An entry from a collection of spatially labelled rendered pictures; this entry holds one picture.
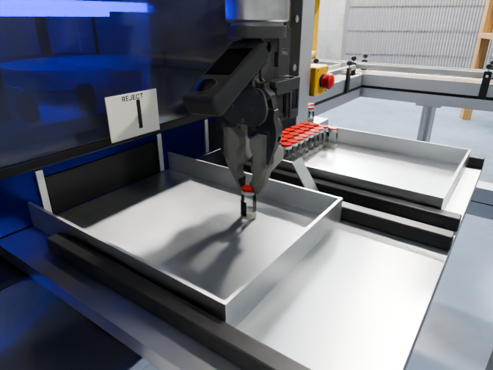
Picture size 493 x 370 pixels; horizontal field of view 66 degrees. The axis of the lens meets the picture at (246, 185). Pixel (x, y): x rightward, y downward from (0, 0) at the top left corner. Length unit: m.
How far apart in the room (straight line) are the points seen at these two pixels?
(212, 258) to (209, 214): 0.11
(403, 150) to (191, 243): 0.52
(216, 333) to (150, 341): 0.06
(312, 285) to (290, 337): 0.08
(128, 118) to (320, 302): 0.34
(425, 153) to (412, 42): 7.94
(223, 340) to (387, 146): 0.62
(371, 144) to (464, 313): 1.19
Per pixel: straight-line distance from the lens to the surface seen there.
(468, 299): 2.00
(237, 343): 0.33
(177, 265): 0.45
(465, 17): 8.84
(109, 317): 0.40
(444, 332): 1.79
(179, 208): 0.57
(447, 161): 0.84
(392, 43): 8.73
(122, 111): 0.54
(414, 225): 0.53
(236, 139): 0.49
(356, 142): 0.88
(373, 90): 1.66
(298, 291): 0.42
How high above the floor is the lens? 1.14
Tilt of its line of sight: 24 degrees down
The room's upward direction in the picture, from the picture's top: straight up
